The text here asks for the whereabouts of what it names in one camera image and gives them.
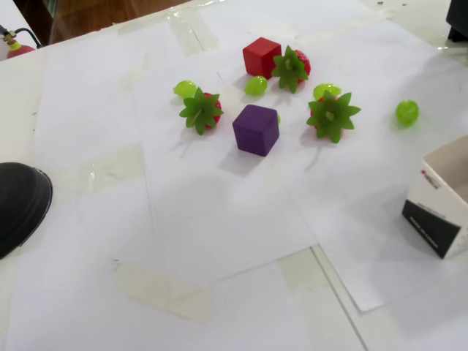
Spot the purple cube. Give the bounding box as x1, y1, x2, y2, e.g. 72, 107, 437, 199
232, 104, 281, 158

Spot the red cube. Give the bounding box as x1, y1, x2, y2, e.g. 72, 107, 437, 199
242, 36, 282, 80

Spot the red plastic strawberry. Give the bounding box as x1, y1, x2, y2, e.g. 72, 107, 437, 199
306, 90, 363, 144
178, 86, 224, 136
271, 45, 314, 94

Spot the beige masking tape strip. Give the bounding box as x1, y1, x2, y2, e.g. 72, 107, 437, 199
71, 143, 144, 186
278, 250, 332, 293
112, 260, 216, 323

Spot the white and black cardboard box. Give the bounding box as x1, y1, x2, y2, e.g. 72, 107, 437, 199
401, 134, 468, 260

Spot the black round stand base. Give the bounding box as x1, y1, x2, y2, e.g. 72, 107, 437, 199
0, 162, 54, 260

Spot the red fire extinguisher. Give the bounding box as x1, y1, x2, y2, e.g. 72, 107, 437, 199
0, 24, 45, 61

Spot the dark brown cabinet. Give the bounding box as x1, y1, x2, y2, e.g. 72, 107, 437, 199
12, 0, 61, 47

